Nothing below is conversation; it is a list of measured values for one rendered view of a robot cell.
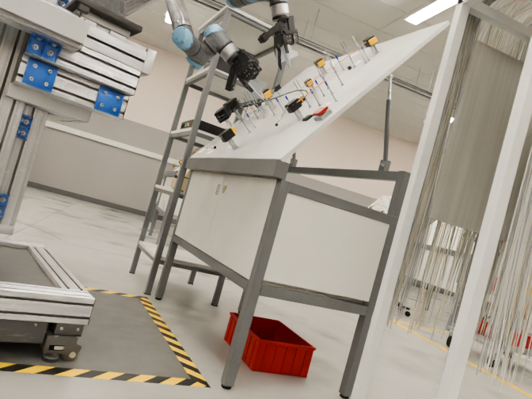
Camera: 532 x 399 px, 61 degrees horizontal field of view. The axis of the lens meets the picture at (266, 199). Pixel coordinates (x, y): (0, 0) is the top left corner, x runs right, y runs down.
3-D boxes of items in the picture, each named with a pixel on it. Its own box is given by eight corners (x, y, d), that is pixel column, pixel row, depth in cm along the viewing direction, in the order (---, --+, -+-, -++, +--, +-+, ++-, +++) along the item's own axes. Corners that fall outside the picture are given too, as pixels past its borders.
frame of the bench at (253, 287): (222, 389, 164) (282, 179, 167) (153, 298, 270) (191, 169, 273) (350, 399, 191) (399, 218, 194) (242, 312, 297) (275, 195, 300)
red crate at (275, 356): (251, 371, 191) (260, 339, 191) (222, 338, 226) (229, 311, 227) (308, 378, 203) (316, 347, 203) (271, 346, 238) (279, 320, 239)
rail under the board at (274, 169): (272, 176, 165) (277, 159, 166) (184, 168, 271) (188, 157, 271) (285, 180, 168) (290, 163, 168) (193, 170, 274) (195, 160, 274)
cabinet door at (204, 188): (203, 251, 219) (225, 173, 220) (174, 233, 268) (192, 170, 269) (207, 252, 220) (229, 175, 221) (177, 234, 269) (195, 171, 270)
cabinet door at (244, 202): (246, 279, 169) (275, 178, 171) (202, 251, 218) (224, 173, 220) (252, 280, 170) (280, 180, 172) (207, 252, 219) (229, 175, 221)
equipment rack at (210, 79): (143, 294, 271) (227, 3, 278) (127, 271, 325) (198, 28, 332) (219, 307, 293) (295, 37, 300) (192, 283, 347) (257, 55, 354)
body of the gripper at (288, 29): (299, 43, 188) (295, 13, 186) (281, 45, 185) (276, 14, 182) (291, 47, 195) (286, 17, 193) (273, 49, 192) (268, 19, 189)
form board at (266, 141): (191, 159, 272) (189, 157, 272) (309, 70, 302) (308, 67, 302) (283, 162, 167) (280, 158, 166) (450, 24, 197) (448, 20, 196)
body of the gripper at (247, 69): (256, 72, 181) (237, 48, 181) (242, 86, 185) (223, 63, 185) (264, 70, 188) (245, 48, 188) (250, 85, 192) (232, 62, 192)
